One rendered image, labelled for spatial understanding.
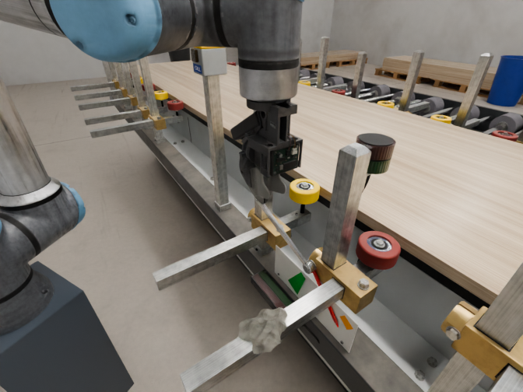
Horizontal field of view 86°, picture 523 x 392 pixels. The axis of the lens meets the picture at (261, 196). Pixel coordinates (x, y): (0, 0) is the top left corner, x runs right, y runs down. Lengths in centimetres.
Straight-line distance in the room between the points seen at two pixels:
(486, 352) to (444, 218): 36
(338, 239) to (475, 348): 23
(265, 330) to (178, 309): 116
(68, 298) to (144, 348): 62
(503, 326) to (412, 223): 32
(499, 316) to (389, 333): 44
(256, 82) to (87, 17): 20
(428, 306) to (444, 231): 19
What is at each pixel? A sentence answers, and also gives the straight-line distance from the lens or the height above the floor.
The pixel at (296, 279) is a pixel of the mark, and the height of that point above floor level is 76.
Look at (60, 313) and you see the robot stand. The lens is 102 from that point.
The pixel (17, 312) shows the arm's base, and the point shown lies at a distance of 100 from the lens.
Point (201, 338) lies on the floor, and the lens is 151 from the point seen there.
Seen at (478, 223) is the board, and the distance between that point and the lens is 78.
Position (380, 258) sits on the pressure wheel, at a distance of 58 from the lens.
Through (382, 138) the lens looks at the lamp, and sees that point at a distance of 50.
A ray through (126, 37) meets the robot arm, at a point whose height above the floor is 127.
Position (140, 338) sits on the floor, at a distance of 159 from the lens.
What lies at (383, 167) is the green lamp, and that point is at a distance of 49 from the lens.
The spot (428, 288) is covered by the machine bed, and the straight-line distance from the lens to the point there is 77.
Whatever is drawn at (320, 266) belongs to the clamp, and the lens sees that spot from 59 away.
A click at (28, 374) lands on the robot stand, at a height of 48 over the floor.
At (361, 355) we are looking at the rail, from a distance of 69.
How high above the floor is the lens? 129
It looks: 33 degrees down
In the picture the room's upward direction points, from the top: straight up
